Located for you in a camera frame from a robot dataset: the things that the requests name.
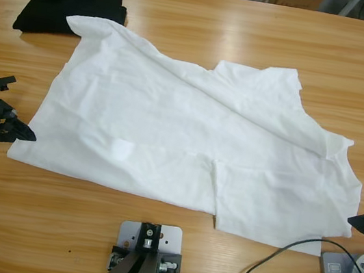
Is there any white T-shirt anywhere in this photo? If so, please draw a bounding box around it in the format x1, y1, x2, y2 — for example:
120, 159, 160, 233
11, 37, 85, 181
0, 5, 364, 263

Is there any black folded garment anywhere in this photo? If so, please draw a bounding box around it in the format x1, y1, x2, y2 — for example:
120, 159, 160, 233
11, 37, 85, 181
10, 0, 131, 48

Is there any white mount plate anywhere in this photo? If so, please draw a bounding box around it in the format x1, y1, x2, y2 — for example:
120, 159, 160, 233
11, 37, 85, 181
112, 217, 187, 273

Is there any black post with brackets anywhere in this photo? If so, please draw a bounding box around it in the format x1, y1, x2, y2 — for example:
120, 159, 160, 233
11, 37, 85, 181
94, 214, 189, 273

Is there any grey metal frame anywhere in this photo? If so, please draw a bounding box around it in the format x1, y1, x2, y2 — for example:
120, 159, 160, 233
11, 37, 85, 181
317, 0, 364, 19

